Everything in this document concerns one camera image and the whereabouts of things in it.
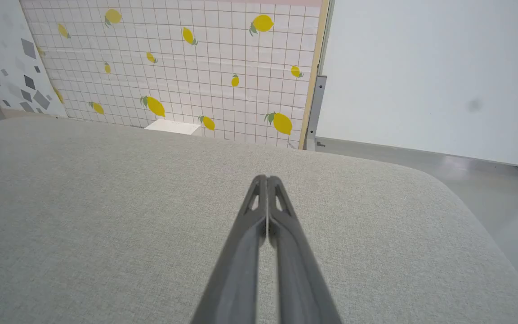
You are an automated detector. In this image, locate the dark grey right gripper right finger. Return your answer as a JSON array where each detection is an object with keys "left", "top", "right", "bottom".
[{"left": 268, "top": 175, "right": 343, "bottom": 324}]

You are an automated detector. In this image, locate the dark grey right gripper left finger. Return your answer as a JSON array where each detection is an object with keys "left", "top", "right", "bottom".
[{"left": 191, "top": 175, "right": 268, "bottom": 324}]

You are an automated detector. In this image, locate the small white box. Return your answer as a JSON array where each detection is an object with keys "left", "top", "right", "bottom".
[{"left": 144, "top": 119, "right": 202, "bottom": 136}]

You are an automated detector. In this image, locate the lemon print tile wallpaper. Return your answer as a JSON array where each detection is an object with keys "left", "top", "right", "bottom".
[{"left": 20, "top": 0, "right": 322, "bottom": 149}]

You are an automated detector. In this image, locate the tan wooden board edge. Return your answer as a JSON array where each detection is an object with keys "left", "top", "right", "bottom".
[{"left": 298, "top": 0, "right": 332, "bottom": 150}]

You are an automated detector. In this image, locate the white partition panel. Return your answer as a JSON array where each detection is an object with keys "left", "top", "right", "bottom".
[{"left": 315, "top": 0, "right": 518, "bottom": 170}]

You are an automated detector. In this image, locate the pink restaurant print wallpaper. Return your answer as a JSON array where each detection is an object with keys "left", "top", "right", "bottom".
[{"left": 237, "top": 0, "right": 323, "bottom": 7}]

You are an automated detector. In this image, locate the grey terrazzo print panel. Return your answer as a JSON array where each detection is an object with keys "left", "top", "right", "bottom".
[{"left": 0, "top": 0, "right": 67, "bottom": 119}]

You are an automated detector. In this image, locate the grey metal bracket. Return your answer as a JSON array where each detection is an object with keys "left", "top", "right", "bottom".
[{"left": 306, "top": 75, "right": 327, "bottom": 152}]

